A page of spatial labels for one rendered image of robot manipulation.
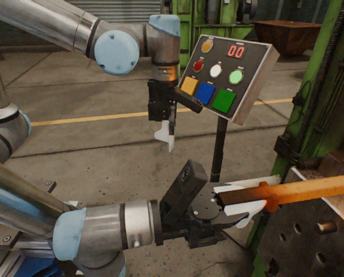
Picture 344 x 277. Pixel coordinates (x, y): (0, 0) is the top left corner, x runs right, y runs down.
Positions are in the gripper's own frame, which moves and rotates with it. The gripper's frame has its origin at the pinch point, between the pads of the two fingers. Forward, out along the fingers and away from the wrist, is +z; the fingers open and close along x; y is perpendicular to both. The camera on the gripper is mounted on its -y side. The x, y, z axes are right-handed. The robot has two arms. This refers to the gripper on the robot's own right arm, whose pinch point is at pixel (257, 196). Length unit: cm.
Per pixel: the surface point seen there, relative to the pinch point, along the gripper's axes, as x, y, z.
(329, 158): -10.9, 3.1, 27.7
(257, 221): -36, 65, 37
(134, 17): -789, 0, 12
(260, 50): -45, -18, 23
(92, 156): -159, 100, -66
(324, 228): 1.9, 12.4, 18.6
